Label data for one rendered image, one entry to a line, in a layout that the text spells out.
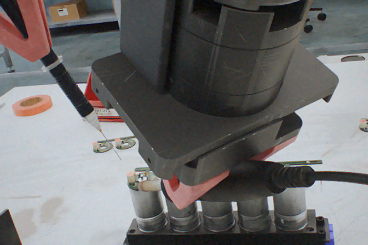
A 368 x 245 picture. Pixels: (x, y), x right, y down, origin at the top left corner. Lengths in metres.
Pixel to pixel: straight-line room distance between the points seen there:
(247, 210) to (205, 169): 0.17
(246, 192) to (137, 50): 0.08
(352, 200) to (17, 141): 0.44
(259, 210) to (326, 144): 0.18
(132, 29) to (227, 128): 0.06
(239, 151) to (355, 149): 0.32
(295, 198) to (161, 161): 0.19
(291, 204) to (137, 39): 0.20
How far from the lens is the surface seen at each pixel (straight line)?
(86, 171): 0.56
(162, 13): 0.18
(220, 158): 0.21
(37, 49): 0.33
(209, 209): 0.37
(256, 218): 0.37
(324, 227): 0.39
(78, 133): 0.66
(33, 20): 0.33
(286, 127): 0.24
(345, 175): 0.19
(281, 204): 0.37
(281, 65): 0.20
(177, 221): 0.39
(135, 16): 0.20
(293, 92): 0.23
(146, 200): 0.38
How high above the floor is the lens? 1.00
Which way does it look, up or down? 24 degrees down
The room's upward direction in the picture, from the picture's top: 10 degrees counter-clockwise
